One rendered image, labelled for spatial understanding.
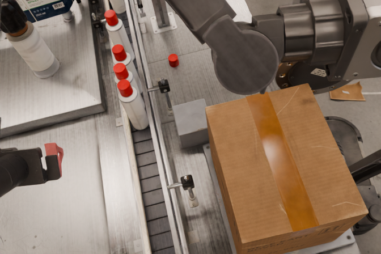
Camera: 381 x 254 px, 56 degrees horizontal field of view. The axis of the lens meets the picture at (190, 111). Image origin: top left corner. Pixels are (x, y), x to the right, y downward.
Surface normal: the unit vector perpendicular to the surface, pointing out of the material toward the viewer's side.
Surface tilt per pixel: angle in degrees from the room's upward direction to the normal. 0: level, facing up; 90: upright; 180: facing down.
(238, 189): 0
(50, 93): 0
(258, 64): 51
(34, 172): 39
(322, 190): 0
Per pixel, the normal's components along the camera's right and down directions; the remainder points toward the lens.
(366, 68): 0.04, 0.86
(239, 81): -0.03, 0.35
